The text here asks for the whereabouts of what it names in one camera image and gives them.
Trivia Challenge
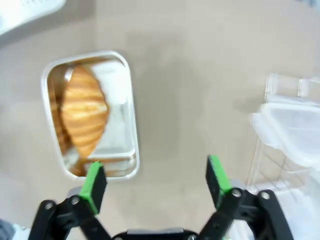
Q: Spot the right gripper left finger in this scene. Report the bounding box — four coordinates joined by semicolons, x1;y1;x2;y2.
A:
29;161;112;240

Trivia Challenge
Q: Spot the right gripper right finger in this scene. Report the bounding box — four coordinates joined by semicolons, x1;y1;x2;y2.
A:
198;154;296;240

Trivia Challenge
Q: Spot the lidded plastic food container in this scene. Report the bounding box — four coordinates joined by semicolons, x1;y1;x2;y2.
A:
249;112;320;167

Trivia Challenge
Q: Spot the golden croissant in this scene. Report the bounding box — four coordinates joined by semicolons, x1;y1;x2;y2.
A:
61;65;110;159

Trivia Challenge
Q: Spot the open stainless steel container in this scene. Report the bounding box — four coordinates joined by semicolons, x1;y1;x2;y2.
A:
41;49;140;181

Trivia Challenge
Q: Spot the white plastic tray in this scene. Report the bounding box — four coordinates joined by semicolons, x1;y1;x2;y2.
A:
0;0;67;36

